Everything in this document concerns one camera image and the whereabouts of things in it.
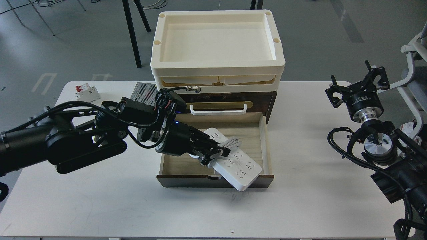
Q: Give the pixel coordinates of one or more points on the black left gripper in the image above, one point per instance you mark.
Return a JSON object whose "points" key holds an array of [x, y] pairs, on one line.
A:
{"points": [[182, 138]]}

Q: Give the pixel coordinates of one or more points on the silver mesh power supply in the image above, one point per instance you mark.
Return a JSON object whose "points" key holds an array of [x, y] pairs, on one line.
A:
{"points": [[145, 93]]}

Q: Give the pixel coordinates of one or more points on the open wooden drawer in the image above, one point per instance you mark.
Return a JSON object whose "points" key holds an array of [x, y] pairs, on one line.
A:
{"points": [[249, 128]]}

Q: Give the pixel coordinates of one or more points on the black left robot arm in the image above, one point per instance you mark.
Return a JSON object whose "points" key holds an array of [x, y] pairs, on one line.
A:
{"points": [[76, 134]]}

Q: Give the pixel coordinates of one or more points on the cream plastic tray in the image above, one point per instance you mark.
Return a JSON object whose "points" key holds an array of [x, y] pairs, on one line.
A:
{"points": [[223, 84], [216, 43]]}

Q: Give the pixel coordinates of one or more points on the cream plastic tray top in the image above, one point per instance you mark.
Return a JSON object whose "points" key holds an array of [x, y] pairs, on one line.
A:
{"points": [[216, 43]]}

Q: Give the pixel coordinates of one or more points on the cream plastic tray lower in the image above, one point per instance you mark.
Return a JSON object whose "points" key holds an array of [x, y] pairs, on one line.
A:
{"points": [[223, 84]]}

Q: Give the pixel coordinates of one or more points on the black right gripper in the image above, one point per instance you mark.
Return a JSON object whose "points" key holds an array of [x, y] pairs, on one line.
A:
{"points": [[358, 98]]}

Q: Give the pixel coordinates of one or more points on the white power strip with cable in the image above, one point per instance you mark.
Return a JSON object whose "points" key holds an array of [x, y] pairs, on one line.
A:
{"points": [[237, 168]]}

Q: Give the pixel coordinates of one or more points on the white chair frame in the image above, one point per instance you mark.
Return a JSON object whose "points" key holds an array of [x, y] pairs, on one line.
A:
{"points": [[412, 86]]}

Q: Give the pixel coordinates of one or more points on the white circuit breaker red switch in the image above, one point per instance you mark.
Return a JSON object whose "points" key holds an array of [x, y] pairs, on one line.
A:
{"points": [[86, 93]]}

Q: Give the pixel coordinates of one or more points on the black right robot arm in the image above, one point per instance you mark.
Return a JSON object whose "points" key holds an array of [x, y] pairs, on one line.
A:
{"points": [[398, 162]]}

